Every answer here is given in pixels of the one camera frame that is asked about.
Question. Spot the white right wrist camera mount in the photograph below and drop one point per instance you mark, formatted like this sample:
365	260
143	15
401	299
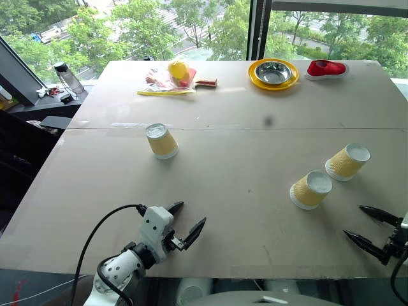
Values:
405	224

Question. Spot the yellow ribbed paper cup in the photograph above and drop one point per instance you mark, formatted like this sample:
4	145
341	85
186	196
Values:
310	190
161	141
347	162

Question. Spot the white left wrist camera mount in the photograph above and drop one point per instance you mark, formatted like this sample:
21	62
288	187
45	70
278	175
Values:
155	228

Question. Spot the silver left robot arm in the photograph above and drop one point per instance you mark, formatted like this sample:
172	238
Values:
122	269

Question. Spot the clear water bottle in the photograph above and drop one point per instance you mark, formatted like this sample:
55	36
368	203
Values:
68	78

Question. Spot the yellow plastic plate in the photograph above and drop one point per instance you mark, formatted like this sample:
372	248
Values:
255	78

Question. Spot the steel bowl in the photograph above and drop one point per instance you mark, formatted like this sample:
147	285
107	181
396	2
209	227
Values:
274	72

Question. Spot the dark side desk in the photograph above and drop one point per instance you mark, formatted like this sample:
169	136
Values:
48	105

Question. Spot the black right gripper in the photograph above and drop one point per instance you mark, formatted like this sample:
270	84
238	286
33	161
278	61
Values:
394	243

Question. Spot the small black round object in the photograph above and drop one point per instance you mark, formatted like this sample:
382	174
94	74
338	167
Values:
66	98

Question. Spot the black window mullion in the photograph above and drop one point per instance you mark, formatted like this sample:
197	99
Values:
257	29

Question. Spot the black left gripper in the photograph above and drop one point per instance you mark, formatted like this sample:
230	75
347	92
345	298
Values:
173	242

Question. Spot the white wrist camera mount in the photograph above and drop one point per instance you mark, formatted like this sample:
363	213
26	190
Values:
405	224
155	228

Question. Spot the red slip-on shoe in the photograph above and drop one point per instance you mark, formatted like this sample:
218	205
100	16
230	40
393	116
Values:
326	69

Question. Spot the clear bag of toys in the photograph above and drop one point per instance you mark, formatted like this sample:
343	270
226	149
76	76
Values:
169	81

